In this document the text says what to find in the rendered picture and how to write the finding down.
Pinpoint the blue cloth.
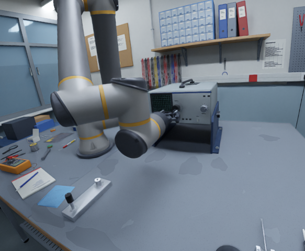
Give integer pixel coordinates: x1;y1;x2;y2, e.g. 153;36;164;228
38;185;76;209

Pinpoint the red white screwdriver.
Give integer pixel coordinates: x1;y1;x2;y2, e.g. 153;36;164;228
59;138;77;151

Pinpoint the blue pen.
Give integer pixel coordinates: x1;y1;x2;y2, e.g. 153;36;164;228
15;171;39;192

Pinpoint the white paper notice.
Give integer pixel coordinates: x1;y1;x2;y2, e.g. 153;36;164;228
262;39;287;70

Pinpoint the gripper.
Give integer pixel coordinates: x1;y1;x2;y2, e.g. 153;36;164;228
167;109;181;123

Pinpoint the grey oscilloscope body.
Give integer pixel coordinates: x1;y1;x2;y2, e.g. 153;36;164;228
148;81;219;126

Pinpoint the silver thin rod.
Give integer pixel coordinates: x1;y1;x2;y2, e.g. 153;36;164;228
259;218;268;251

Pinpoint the dark grey round base plate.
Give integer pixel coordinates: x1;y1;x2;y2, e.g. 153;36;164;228
76;142;115;159

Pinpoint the grey parts plate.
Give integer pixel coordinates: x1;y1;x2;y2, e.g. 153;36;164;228
61;177;113;223

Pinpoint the cork notice board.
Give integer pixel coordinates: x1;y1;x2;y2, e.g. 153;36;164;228
84;22;134;73

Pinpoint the dark grey box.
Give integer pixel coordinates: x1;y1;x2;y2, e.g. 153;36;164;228
2;116;37;141

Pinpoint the blue box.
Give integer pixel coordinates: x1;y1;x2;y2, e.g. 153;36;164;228
33;119;55;134

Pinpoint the white notebook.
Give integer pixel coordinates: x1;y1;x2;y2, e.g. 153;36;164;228
11;167;57;200

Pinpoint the white wall trunking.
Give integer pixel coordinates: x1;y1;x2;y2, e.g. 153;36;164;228
183;72;305;84

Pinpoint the wooden wall shelf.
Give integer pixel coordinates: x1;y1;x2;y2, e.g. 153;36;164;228
151;33;272;66

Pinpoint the blue metal stand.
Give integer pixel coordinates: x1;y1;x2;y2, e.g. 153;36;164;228
210;101;223;155

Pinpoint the black power cable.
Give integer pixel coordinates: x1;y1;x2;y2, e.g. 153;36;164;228
295;78;305;129

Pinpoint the rack of hanging cables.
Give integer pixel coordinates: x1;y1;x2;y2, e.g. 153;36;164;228
141;53;183;90

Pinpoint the large black knob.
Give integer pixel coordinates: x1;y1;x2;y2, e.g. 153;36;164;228
64;192;76;211

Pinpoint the window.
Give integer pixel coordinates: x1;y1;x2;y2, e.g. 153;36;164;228
0;7;59;124

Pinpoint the dark round object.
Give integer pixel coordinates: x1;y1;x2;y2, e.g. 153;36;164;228
214;244;241;251

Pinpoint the small white box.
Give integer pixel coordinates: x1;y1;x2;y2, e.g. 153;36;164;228
26;128;41;144

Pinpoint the blue binder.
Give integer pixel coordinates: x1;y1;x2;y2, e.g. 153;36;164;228
218;3;229;39

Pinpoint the blue drawer cabinet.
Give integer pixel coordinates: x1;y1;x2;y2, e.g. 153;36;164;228
158;0;216;48

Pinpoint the grey mat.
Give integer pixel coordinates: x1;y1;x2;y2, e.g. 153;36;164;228
44;132;75;143

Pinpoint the grey binder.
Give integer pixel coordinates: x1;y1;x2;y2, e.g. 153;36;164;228
227;2;238;38

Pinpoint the black magnifier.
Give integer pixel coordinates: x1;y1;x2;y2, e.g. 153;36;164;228
2;144;19;155

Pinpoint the red binder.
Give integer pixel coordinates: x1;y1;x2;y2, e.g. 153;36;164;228
235;0;250;37

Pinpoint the orange multimeter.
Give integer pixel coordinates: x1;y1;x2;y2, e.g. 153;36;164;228
0;157;32;175

